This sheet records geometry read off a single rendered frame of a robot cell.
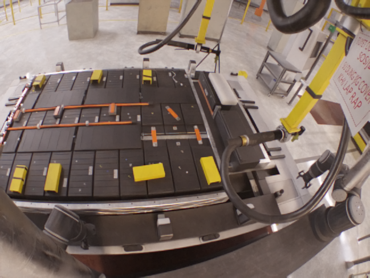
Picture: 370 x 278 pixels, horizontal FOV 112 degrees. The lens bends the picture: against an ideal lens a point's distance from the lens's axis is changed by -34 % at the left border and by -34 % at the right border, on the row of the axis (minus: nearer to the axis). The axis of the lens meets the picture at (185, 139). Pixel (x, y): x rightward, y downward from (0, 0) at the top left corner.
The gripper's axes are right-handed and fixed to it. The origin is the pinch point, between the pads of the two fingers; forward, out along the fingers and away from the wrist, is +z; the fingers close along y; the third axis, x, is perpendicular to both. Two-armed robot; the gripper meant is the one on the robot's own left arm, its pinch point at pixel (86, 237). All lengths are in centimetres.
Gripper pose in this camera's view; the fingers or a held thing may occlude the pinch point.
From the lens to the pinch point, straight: 107.8
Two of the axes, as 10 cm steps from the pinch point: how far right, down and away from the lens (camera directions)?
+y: 2.8, 7.8, -5.6
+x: 9.4, -1.1, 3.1
